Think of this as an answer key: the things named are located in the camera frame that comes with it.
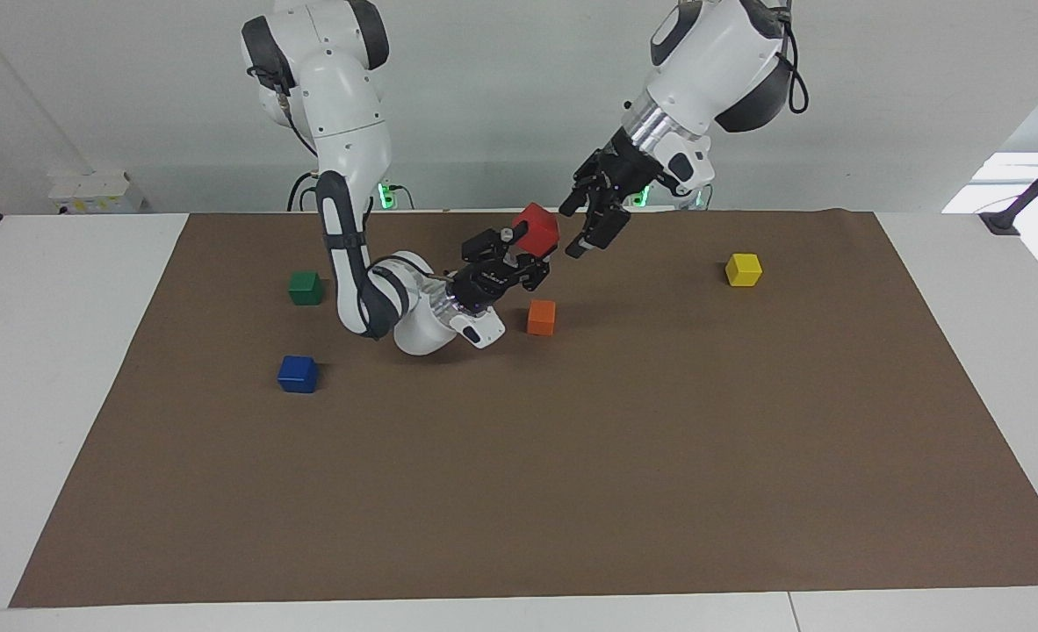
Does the brown table mat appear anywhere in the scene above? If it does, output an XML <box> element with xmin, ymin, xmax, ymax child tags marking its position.
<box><xmin>8</xmin><ymin>209</ymin><xmax>1038</xmax><ymax>609</ymax></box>

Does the red wooden block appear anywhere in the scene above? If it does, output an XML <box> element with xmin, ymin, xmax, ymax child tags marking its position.
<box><xmin>512</xmin><ymin>202</ymin><xmax>561</xmax><ymax>259</ymax></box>

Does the black slanted camera stand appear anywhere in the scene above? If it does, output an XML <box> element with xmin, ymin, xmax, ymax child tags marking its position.
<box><xmin>978</xmin><ymin>139</ymin><xmax>1038</xmax><ymax>237</ymax></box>

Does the white wall socket box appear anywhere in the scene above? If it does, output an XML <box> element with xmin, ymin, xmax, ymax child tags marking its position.
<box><xmin>47</xmin><ymin>170</ymin><xmax>146</xmax><ymax>216</ymax></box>

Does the blue wooden block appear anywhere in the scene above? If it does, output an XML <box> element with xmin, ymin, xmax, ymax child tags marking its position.
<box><xmin>277</xmin><ymin>355</ymin><xmax>320</xmax><ymax>394</ymax></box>

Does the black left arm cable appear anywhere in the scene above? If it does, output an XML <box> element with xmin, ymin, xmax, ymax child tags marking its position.
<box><xmin>778</xmin><ymin>0</ymin><xmax>811</xmax><ymax>116</ymax></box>

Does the yellow wooden block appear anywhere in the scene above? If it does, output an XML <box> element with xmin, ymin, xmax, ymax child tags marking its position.
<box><xmin>725</xmin><ymin>253</ymin><xmax>763</xmax><ymax>288</ymax></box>

